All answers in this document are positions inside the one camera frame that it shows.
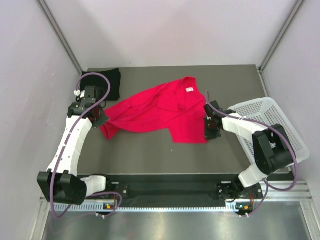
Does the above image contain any red polo shirt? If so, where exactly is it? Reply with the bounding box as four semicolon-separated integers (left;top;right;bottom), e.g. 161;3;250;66
100;76;207;144

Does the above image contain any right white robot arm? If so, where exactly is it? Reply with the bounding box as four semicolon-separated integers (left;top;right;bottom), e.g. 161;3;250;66
204;100;298;198

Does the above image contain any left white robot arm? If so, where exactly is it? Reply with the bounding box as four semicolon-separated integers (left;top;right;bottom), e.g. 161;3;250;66
37;86;114;205

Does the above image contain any folded black t shirt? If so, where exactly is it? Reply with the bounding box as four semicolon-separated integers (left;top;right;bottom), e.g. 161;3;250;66
80;68;121;101

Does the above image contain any white plastic basket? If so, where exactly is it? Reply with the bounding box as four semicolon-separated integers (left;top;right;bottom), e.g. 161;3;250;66
229;97;311;163

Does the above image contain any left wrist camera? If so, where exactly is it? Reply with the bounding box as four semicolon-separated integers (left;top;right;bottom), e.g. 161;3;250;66
73;90;85;98

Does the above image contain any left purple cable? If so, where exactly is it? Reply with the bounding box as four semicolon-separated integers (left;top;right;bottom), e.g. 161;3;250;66
49;72;123;221

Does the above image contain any purple cable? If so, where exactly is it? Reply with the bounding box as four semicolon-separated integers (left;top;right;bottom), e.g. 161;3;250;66
49;72;123;221
204;90;300;217

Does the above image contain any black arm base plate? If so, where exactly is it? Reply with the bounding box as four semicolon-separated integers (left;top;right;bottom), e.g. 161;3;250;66
106;181;263;201

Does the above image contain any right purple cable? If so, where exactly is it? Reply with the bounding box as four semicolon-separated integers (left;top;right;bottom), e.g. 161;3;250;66
204;90;300;217

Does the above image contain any slotted grey cable duct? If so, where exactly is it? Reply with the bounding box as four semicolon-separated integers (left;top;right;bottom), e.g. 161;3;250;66
49;199;253;213

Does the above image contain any aluminium front rail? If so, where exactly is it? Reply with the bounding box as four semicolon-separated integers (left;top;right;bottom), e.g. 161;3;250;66
39;181;315;203

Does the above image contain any left aluminium frame post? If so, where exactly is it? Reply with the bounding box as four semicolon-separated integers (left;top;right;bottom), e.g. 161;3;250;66
36;0;82;75

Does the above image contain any aluminium frame post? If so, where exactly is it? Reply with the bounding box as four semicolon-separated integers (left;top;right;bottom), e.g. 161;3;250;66
36;0;82;75
258;0;306;73

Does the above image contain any right aluminium frame post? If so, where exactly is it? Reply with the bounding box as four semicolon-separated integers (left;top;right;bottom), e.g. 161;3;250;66
258;0;306;73

